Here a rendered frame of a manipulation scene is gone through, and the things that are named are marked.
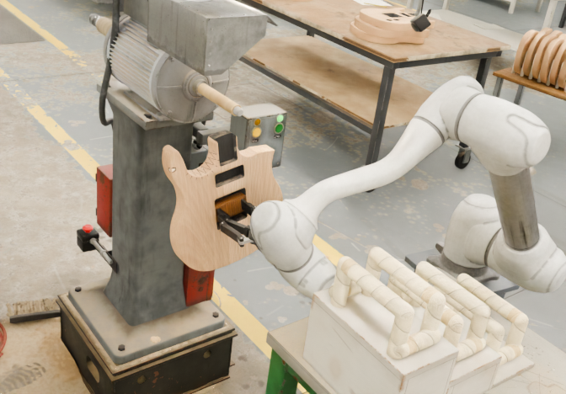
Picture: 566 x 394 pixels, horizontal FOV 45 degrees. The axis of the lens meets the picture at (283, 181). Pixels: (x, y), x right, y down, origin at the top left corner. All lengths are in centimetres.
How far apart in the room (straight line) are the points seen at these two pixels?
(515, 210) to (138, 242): 122
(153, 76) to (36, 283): 157
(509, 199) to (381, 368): 74
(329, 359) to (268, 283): 193
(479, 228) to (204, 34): 107
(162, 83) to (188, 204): 39
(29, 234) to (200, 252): 189
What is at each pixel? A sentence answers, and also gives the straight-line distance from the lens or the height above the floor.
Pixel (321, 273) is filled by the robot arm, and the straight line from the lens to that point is 159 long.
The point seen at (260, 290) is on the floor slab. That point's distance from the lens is 330.
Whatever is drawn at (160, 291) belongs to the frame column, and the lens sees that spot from 256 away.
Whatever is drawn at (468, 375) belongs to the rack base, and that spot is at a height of 102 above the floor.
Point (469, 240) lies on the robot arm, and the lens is 225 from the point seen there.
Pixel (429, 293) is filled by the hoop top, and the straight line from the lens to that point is 132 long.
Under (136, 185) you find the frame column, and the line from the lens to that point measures 229.
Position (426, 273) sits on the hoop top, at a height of 112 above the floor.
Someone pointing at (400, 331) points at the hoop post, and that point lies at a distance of 127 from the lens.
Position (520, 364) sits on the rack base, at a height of 94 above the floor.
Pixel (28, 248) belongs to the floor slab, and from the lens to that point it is 357.
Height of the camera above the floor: 193
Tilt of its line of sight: 27 degrees down
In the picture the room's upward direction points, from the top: 8 degrees clockwise
